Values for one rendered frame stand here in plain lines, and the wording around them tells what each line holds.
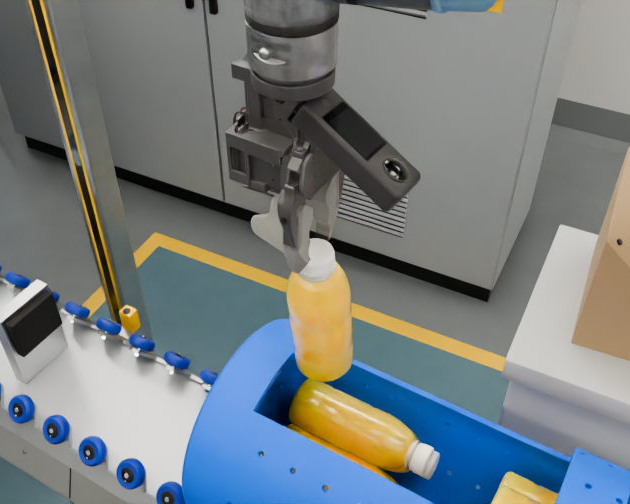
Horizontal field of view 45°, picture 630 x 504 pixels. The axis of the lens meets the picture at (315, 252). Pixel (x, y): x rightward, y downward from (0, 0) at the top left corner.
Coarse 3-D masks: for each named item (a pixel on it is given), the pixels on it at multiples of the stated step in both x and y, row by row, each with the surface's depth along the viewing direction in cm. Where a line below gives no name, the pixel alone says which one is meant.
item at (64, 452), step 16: (0, 400) 123; (0, 416) 123; (16, 432) 122; (32, 432) 120; (48, 448) 119; (64, 448) 118; (80, 464) 116; (96, 480) 115; (112, 480) 114; (144, 480) 112; (128, 496) 113; (144, 496) 112
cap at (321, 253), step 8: (312, 240) 76; (320, 240) 76; (312, 248) 76; (320, 248) 76; (328, 248) 76; (312, 256) 75; (320, 256) 75; (328, 256) 75; (312, 264) 74; (320, 264) 74; (328, 264) 75; (304, 272) 75; (312, 272) 75; (320, 272) 75; (328, 272) 76
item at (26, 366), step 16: (32, 288) 122; (48, 288) 124; (16, 304) 120; (32, 304) 120; (48, 304) 123; (0, 320) 117; (16, 320) 118; (32, 320) 120; (48, 320) 124; (0, 336) 120; (16, 336) 119; (32, 336) 122; (48, 336) 128; (64, 336) 132; (16, 352) 122; (32, 352) 126; (48, 352) 129; (16, 368) 125; (32, 368) 127
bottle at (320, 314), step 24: (336, 264) 77; (288, 288) 79; (312, 288) 76; (336, 288) 77; (312, 312) 77; (336, 312) 78; (312, 336) 81; (336, 336) 81; (312, 360) 84; (336, 360) 84
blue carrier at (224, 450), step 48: (288, 336) 96; (240, 384) 90; (288, 384) 111; (336, 384) 111; (384, 384) 106; (192, 432) 90; (240, 432) 88; (288, 432) 86; (432, 432) 106; (480, 432) 101; (192, 480) 91; (240, 480) 87; (288, 480) 85; (336, 480) 83; (384, 480) 82; (432, 480) 106; (480, 480) 104; (576, 480) 80; (624, 480) 82
